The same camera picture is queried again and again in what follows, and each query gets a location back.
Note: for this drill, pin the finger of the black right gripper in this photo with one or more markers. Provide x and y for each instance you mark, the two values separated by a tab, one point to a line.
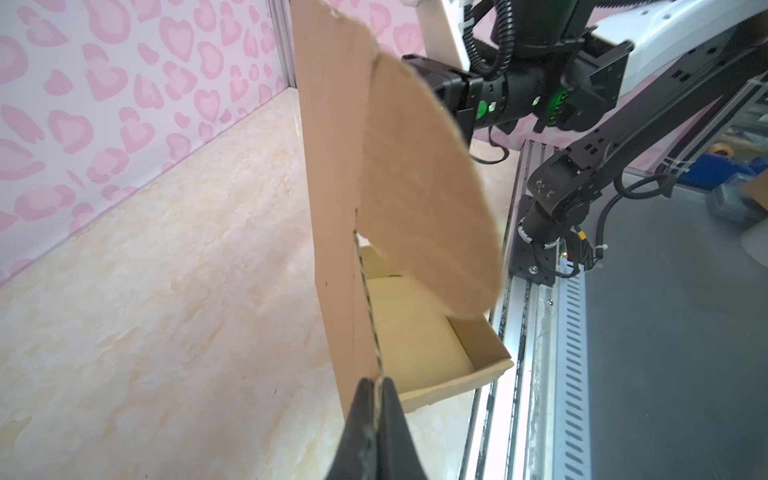
437	75

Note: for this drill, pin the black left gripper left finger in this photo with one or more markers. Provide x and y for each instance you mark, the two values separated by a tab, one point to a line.
357	451

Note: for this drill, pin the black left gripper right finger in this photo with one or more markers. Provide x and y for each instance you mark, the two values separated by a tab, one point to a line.
397	457

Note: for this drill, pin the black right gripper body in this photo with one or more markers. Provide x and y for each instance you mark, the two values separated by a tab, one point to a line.
568	91

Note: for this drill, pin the brown cardboard box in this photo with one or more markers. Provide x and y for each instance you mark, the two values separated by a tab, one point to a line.
407	253

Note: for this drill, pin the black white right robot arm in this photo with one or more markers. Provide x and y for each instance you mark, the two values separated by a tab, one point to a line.
622	84

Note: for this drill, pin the blue items beyond table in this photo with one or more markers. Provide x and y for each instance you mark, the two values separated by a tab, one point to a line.
723	178

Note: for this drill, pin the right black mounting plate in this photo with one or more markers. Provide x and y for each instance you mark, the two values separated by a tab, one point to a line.
535	244

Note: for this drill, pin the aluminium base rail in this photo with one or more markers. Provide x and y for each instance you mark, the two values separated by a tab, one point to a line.
533	422

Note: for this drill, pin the back right aluminium post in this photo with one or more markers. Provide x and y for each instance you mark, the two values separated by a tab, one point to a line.
282	26

